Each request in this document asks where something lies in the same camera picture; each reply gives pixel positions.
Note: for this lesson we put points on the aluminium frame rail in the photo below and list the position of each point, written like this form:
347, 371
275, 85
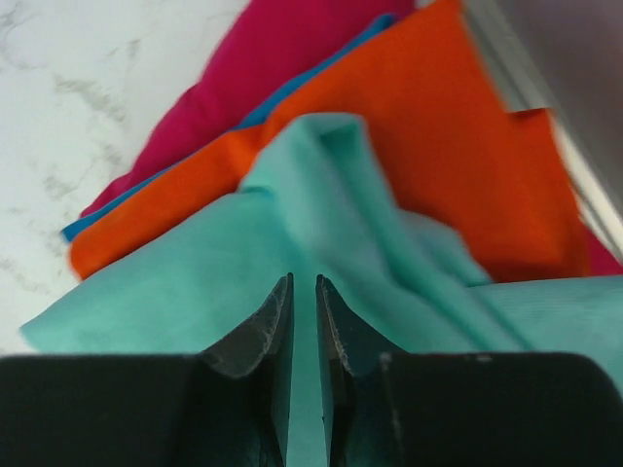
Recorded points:
522, 87

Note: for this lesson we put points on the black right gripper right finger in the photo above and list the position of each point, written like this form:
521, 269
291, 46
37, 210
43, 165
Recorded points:
383, 406

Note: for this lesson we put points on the teal t shirt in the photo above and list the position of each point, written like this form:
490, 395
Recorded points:
315, 203

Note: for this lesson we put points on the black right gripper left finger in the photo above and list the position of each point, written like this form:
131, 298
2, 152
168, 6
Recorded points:
225, 406

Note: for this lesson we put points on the magenta folded t shirt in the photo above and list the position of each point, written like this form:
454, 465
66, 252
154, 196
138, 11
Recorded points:
272, 50

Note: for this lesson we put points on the orange folded t shirt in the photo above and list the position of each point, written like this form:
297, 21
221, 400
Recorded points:
447, 147

